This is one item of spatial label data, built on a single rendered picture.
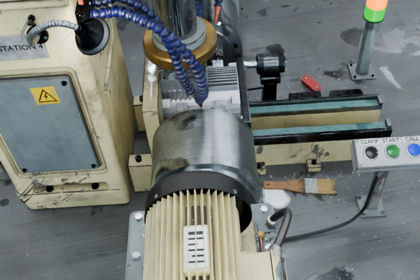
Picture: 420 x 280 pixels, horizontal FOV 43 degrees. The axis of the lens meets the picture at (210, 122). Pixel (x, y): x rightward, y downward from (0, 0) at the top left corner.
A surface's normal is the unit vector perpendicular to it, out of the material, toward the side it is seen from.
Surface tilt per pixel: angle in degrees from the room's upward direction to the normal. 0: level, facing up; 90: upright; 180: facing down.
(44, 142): 90
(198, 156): 2
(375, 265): 0
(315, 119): 90
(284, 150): 90
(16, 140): 90
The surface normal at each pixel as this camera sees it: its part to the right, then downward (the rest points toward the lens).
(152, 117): 0.04, 0.74
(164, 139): -0.72, -0.44
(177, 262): 0.88, -0.34
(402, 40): -0.05, -0.67
